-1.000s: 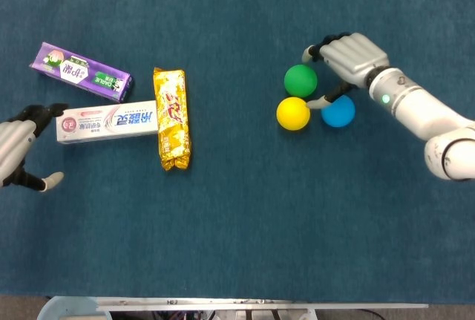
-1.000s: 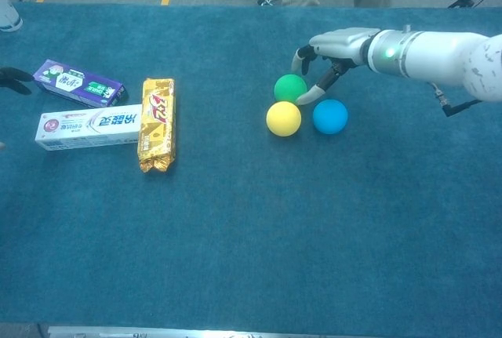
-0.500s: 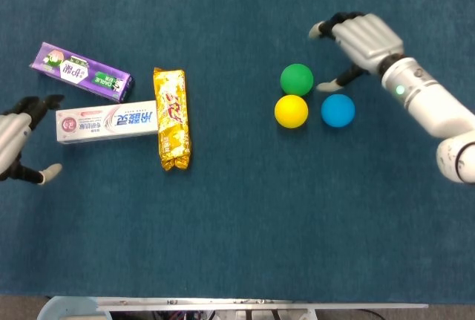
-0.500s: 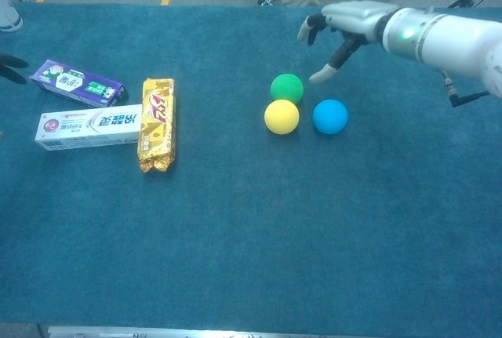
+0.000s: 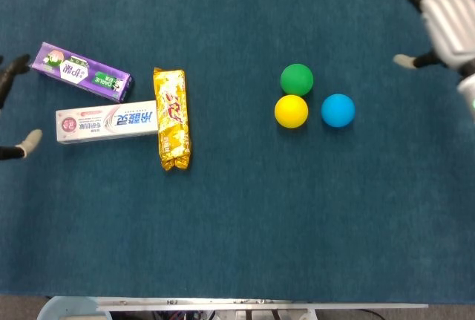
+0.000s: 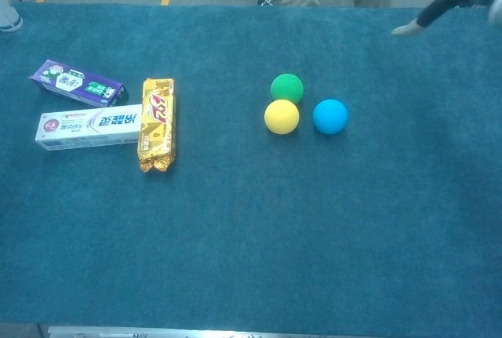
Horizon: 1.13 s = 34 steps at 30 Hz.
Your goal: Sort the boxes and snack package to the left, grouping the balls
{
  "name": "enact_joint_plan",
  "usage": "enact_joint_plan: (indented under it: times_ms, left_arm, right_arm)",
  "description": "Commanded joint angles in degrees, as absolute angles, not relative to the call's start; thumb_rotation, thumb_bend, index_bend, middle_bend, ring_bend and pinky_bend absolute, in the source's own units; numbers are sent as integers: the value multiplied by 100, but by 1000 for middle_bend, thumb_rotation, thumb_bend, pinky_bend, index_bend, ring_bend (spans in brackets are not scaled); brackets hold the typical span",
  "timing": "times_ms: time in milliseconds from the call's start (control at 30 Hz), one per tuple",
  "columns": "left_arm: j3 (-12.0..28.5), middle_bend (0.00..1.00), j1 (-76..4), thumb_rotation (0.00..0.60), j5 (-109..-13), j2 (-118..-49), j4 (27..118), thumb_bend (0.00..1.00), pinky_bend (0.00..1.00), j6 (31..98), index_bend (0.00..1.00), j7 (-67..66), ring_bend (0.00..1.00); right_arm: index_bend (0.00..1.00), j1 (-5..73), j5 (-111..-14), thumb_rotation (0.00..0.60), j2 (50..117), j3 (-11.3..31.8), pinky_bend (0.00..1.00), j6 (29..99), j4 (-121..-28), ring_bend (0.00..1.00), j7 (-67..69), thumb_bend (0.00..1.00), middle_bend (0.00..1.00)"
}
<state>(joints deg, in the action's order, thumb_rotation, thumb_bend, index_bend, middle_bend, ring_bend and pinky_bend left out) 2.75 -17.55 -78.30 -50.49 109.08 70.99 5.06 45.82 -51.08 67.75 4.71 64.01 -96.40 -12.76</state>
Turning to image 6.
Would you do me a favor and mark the green foam ball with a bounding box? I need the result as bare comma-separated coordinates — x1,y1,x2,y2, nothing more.
270,73,305,104

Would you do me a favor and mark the yellow foam ball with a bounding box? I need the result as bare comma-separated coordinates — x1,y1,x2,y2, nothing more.
264,99,300,136

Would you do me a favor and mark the gold foil snack packet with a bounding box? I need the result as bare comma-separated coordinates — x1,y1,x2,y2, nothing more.
136,78,176,174

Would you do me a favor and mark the purple toothpaste box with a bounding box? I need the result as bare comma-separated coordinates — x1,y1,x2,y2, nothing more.
29,59,129,108

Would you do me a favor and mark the white toothpaste box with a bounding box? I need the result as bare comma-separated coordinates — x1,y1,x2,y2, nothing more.
34,103,143,151

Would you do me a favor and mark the blue foam ball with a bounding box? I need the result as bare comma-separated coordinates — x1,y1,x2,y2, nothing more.
312,98,349,136

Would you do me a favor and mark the teal felt table cloth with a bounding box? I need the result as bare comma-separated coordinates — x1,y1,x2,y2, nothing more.
0,2,502,327

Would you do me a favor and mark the white metal frame rail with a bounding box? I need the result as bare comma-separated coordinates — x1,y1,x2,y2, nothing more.
46,325,275,338

